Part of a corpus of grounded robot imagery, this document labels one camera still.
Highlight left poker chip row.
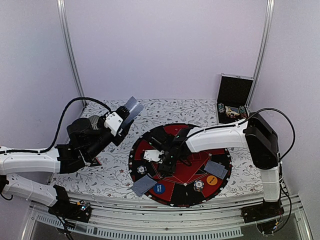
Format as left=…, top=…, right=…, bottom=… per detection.
left=217, top=103, right=226, bottom=115

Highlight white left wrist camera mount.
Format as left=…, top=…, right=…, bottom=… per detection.
left=103, top=111, right=123, bottom=136

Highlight black triangular card holder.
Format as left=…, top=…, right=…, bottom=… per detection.
left=90, top=157, right=102, bottom=167

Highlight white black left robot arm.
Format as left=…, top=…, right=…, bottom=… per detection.
left=0, top=97, right=143, bottom=217

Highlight dealt blue card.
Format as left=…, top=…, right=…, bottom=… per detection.
left=204, top=160, right=223, bottom=174
left=136, top=175, right=158, bottom=192
left=211, top=165, right=228, bottom=180
left=131, top=175, right=157, bottom=197

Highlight aluminium frame post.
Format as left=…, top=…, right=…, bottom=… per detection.
left=56, top=0, right=85, bottom=97
left=251, top=0, right=275, bottom=81

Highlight boxed card deck in case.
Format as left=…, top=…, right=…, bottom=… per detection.
left=225, top=106, right=240, bottom=116

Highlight white blue poker chip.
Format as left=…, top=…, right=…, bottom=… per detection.
left=136, top=165, right=148, bottom=175

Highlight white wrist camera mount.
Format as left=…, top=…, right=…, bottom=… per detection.
left=103, top=111, right=123, bottom=136
left=143, top=149, right=165, bottom=164

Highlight poker chip row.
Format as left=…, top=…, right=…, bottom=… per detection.
left=238, top=105, right=248, bottom=119
left=217, top=103, right=226, bottom=115

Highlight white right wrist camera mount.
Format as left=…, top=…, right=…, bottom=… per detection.
left=143, top=149, right=165, bottom=164

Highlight right aluminium frame post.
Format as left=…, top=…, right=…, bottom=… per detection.
left=251, top=0, right=275, bottom=81

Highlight striped grey ceramic cup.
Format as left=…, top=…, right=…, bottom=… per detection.
left=88, top=115, right=105, bottom=130

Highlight blue small blind button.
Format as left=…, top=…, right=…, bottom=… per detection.
left=152, top=183, right=166, bottom=195

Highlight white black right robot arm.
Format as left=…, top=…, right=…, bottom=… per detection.
left=143, top=109, right=284, bottom=218

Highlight right poker chip row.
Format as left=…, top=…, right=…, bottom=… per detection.
left=238, top=105, right=248, bottom=119

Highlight left aluminium frame post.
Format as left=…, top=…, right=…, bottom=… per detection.
left=56, top=0, right=85, bottom=97

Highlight front aluminium rail frame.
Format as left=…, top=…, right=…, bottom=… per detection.
left=21, top=191, right=315, bottom=240

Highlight round red black poker mat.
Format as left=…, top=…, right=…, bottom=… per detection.
left=128, top=123, right=232, bottom=207

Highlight orange big blind button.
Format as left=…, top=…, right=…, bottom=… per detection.
left=206, top=175, right=218, bottom=186

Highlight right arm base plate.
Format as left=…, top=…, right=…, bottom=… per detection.
left=241, top=199, right=285, bottom=223

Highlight blue playing card deck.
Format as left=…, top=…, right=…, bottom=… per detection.
left=121, top=96, right=144, bottom=128

